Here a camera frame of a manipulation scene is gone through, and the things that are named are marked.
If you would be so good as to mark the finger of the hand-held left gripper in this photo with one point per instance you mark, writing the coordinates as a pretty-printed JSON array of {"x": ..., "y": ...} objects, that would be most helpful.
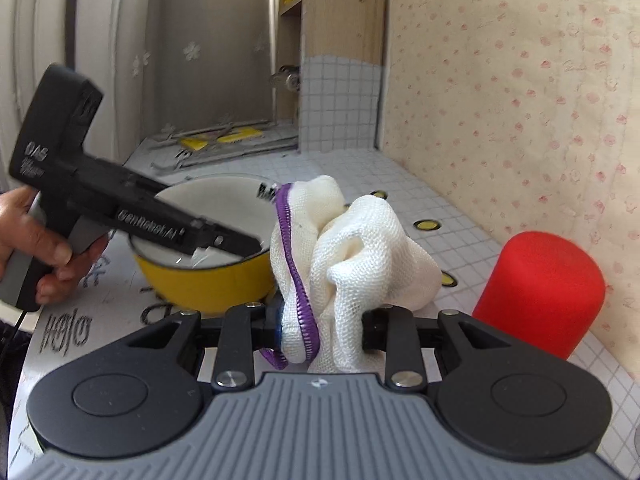
[{"x": 225, "y": 242}]

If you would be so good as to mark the yellow flat package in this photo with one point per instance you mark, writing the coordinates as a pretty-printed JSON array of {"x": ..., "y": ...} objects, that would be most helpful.
[{"x": 235, "y": 136}]

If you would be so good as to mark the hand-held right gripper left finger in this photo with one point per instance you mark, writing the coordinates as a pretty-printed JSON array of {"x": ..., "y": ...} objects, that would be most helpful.
[{"x": 276, "y": 331}]

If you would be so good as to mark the red cylindrical speaker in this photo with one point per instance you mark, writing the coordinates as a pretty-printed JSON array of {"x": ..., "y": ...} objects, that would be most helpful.
[{"x": 540, "y": 290}]

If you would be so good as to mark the metal rails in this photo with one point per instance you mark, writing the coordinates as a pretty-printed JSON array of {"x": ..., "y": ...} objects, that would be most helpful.
[{"x": 225, "y": 152}]

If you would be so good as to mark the person's left hand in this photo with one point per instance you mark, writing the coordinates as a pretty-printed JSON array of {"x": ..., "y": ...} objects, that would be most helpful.
[{"x": 30, "y": 235}]

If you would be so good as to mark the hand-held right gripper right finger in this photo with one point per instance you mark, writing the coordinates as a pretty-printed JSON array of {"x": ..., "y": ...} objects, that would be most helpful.
[{"x": 373, "y": 336}]

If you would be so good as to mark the wooden shelf unit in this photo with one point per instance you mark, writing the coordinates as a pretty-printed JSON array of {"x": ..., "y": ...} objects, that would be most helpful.
[{"x": 345, "y": 10}]

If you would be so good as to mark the white cloth with purple trim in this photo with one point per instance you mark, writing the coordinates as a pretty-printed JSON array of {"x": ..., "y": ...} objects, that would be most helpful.
[{"x": 360, "y": 260}]

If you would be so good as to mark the grey flowered curtain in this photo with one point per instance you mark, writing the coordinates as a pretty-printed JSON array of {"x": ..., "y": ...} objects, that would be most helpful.
[{"x": 200, "y": 35}]

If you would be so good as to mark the yellow bowl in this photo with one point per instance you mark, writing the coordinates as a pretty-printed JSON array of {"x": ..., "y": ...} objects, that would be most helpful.
[{"x": 200, "y": 285}]

